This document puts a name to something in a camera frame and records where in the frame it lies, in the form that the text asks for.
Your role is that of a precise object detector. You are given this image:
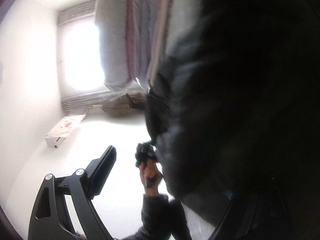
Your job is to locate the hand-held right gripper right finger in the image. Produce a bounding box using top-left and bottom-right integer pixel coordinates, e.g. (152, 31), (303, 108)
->
(207, 171), (300, 240)

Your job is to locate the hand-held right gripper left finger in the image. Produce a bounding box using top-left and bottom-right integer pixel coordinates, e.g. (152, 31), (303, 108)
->
(27, 145), (117, 240)

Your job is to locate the large black down jacket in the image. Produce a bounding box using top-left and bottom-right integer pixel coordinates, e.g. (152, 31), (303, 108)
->
(135, 0), (320, 240)

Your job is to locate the person's left hand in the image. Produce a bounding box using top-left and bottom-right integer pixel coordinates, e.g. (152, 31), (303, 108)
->
(139, 161), (164, 197)

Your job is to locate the brown hanging coat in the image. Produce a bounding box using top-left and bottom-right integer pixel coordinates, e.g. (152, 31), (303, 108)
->
(101, 92), (148, 117)

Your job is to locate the grey patterned curtain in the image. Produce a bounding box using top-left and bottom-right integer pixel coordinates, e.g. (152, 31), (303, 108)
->
(57, 0), (97, 26)
(61, 91), (148, 111)

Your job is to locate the bright window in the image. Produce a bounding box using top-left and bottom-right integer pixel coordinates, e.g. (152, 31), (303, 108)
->
(62, 22), (106, 91)

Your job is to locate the thick grey folded quilt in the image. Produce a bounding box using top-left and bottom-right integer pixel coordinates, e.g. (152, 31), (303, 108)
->
(94, 0), (143, 93)

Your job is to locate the maroon folded blanket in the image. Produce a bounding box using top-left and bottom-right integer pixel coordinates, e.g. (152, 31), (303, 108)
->
(124, 0), (153, 80)

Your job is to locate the grey-blue folded quilt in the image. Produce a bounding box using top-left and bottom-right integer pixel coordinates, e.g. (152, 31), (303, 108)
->
(134, 0), (162, 87)

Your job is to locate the beige folded blanket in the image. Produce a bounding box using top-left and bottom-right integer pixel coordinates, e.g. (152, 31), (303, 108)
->
(147, 0), (177, 82)

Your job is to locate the covered wall air conditioner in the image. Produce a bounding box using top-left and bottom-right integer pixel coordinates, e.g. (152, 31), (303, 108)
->
(44, 114), (87, 149)

